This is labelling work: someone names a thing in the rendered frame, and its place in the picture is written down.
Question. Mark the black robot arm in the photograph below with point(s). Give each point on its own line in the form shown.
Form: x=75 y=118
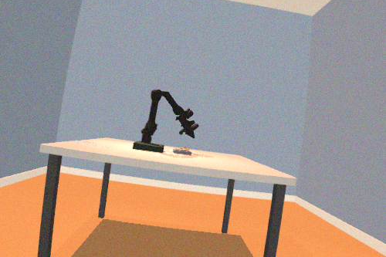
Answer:
x=151 y=126

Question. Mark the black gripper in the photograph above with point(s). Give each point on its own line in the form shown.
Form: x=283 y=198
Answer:
x=188 y=129

